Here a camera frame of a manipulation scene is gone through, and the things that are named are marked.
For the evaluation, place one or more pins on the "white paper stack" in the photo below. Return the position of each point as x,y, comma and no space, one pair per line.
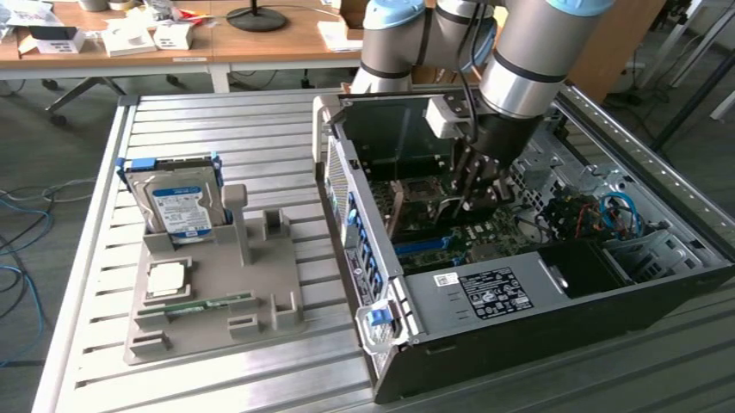
339,38

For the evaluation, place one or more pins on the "green motherboard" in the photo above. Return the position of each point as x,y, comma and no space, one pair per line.
494,234

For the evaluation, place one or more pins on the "white box with round insert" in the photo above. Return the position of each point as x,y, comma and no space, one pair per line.
130,41

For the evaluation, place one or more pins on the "grey parts rack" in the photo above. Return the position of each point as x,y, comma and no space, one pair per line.
213,266

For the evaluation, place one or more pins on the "wooden desk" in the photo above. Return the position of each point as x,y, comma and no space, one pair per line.
275,47
86,60

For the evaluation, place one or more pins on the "silver metal disk bay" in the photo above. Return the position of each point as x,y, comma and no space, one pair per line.
661,254

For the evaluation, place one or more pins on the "green RAM stick white label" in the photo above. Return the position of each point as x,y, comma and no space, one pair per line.
195,306

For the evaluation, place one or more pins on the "grey power supply unit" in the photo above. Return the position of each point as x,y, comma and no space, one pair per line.
431,310

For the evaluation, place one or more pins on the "clear plastic bag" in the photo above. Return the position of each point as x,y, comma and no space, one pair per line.
26,13

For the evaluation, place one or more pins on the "black plastic shroud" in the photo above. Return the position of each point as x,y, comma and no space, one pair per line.
581,266

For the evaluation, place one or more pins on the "black open PC case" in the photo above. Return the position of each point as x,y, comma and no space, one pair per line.
517,344

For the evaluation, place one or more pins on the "blue case release latch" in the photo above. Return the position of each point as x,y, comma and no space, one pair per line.
381,317

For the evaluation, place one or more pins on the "white box with black lid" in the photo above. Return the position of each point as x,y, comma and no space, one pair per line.
61,41

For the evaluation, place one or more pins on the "grey cup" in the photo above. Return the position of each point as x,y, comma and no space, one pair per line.
93,4

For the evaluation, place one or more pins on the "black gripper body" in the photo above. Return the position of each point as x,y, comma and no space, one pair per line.
509,137

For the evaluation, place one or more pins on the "red printed packet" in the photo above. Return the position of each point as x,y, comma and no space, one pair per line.
193,19

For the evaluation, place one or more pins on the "small white printed box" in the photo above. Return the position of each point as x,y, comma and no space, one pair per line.
173,38

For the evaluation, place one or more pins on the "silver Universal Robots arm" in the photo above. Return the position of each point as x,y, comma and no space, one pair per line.
522,64

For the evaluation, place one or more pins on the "NVIDIA graphics card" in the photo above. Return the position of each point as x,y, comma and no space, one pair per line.
422,221

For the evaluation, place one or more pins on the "tape roll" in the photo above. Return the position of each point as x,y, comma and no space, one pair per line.
122,4

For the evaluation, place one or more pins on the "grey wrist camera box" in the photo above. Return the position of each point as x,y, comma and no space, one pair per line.
451,116

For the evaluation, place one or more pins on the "blue slot retainer clip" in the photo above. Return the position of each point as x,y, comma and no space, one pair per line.
362,237
353,216
367,257
374,274

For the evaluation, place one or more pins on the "silver CPU chip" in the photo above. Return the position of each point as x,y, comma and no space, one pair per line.
166,279

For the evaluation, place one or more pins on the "brown cardboard box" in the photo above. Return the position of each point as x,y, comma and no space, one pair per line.
351,15

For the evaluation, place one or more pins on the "black round lamp base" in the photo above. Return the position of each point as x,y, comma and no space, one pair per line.
255,21

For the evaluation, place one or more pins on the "hard disk in blue carrier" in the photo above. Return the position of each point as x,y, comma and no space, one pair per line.
173,206

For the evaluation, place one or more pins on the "metal CPU socket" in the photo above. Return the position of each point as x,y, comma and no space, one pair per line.
417,189

